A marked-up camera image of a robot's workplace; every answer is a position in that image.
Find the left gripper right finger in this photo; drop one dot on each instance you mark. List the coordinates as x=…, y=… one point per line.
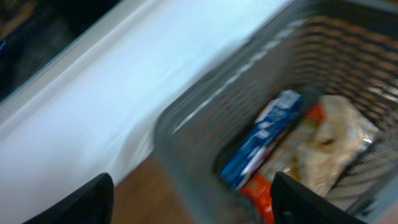
x=292, y=202

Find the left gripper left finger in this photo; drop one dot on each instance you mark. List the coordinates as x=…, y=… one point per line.
x=92, y=203

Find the orange pasta packet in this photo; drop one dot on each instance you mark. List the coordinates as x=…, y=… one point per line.
x=284, y=156

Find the blue cardboard box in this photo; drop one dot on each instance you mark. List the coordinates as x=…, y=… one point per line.
x=273, y=119

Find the beige paper pouch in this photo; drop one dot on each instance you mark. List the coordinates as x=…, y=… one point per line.
x=340, y=137

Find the grey plastic basket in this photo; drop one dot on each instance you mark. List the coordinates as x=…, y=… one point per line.
x=346, y=48

